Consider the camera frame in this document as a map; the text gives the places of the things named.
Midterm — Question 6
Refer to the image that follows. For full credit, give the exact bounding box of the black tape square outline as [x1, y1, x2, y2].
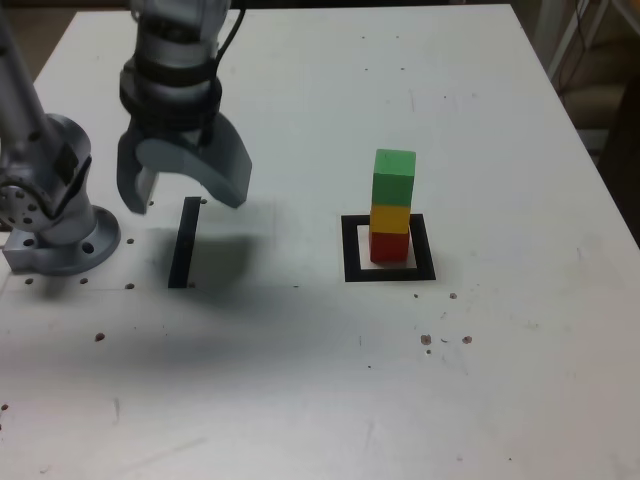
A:
[340, 213, 437, 284]

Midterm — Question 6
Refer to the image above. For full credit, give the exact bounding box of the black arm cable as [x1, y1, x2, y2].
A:
[212, 0, 248, 69]

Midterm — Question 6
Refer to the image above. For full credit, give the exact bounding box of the yellow cube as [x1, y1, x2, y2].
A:
[368, 203, 412, 235]

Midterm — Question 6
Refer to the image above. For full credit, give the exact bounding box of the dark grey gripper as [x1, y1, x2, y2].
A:
[116, 114, 254, 216]

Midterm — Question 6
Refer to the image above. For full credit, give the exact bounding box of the black tape strip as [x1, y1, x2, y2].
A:
[167, 196, 202, 290]

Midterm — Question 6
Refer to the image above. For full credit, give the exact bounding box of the white background frame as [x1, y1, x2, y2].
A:
[532, 0, 619, 96]

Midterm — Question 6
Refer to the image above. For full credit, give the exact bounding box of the red cube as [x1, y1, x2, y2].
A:
[368, 230, 411, 264]

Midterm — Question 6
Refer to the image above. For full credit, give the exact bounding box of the green cube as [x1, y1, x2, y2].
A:
[371, 148, 418, 207]

